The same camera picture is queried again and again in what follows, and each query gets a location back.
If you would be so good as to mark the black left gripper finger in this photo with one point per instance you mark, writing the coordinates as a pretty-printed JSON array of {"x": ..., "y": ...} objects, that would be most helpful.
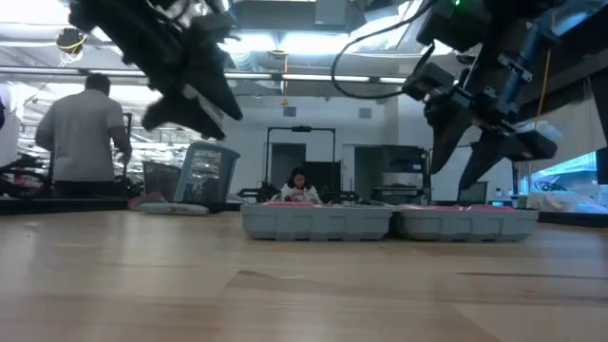
[
  {"x": 190, "y": 114},
  {"x": 216, "y": 81}
]

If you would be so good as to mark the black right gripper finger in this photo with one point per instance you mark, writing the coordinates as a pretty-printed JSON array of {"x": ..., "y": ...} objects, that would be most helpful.
[
  {"x": 484, "y": 157},
  {"x": 449, "y": 135}
]

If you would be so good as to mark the grey plastic tool case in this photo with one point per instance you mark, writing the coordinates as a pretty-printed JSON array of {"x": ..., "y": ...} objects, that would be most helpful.
[{"x": 332, "y": 223}]

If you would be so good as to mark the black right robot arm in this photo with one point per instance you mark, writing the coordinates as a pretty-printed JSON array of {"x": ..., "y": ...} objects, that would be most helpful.
[{"x": 522, "y": 24}]

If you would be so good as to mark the dark office chair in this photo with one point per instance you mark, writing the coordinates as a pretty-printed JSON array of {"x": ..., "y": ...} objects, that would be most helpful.
[{"x": 477, "y": 195}]

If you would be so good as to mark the black equipment shelf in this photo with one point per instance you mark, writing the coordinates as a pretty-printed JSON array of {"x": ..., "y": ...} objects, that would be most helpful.
[{"x": 401, "y": 159}]

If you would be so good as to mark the grey blue office chair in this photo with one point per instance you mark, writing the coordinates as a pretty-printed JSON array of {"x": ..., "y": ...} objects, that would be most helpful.
[{"x": 209, "y": 173}]

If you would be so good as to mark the grey mesh office chair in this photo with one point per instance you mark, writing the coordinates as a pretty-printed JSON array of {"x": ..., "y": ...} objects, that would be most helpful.
[{"x": 161, "y": 180}]

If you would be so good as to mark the clear plastic bag pile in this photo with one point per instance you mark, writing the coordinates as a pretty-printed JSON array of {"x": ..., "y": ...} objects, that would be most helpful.
[{"x": 560, "y": 202}]

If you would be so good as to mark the long ceiling light bar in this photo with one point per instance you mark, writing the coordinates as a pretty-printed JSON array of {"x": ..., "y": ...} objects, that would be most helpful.
[{"x": 309, "y": 77}]

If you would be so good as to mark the grey door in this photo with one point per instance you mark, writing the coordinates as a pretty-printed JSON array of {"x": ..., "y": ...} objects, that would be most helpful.
[{"x": 282, "y": 161}]

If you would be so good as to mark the person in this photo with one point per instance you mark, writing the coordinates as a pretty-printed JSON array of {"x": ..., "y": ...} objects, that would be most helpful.
[
  {"x": 81, "y": 138},
  {"x": 299, "y": 187}
]

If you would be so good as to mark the black ceiling mounted device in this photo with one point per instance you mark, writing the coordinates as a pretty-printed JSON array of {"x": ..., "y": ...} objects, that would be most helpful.
[{"x": 70, "y": 40}]

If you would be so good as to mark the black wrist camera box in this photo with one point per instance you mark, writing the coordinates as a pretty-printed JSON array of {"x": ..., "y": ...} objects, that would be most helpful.
[{"x": 427, "y": 78}]

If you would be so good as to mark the black camera rig stand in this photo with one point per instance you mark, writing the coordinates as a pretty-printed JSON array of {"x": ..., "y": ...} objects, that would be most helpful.
[{"x": 128, "y": 123}]

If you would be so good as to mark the wall air vent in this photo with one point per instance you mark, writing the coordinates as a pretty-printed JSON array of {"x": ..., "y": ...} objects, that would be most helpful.
[
  {"x": 365, "y": 113},
  {"x": 290, "y": 111}
]

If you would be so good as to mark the black gantry frame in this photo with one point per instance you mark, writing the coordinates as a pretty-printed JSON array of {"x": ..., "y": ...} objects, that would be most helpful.
[{"x": 300, "y": 128}]

